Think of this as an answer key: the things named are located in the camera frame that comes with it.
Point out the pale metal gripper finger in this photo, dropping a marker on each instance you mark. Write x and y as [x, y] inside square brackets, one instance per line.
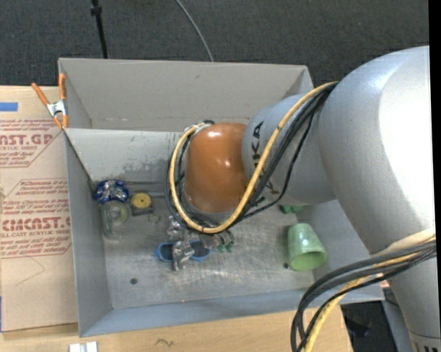
[174, 227]
[180, 254]

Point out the blue sunglasses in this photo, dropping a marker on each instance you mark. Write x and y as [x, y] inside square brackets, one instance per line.
[164, 251]

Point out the yellow disc on black block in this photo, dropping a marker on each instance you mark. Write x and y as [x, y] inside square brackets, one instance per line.
[141, 202]

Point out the grey metal bin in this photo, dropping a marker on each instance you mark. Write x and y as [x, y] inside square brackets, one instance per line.
[245, 275]

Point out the clear glass jar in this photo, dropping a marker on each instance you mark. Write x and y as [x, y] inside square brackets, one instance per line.
[114, 215]

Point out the blue crumpled foil wrapper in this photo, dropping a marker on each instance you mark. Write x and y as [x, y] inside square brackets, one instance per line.
[111, 191]

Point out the small green plastic piece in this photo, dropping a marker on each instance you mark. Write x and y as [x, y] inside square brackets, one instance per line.
[292, 208]

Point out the pale green cup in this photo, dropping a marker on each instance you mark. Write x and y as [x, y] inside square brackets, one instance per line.
[305, 246]

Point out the brown cardboard board, red print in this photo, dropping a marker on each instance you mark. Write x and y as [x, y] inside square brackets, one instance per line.
[35, 250]

